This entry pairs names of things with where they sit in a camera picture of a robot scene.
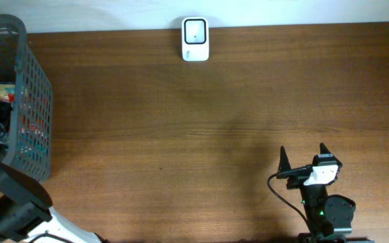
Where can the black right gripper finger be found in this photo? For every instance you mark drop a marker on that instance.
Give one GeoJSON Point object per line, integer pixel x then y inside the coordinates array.
{"type": "Point", "coordinates": [324, 150]}
{"type": "Point", "coordinates": [284, 164]}

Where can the grey plastic mesh basket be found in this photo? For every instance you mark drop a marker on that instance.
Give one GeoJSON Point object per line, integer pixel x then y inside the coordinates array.
{"type": "Point", "coordinates": [30, 132]}

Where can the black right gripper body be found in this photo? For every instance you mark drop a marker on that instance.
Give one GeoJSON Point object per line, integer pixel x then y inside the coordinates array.
{"type": "Point", "coordinates": [296, 182]}

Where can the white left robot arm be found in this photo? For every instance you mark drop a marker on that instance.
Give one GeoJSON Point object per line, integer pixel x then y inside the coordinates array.
{"type": "Point", "coordinates": [27, 213]}

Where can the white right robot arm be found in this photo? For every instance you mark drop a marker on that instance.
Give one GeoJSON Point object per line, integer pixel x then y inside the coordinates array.
{"type": "Point", "coordinates": [328, 217]}

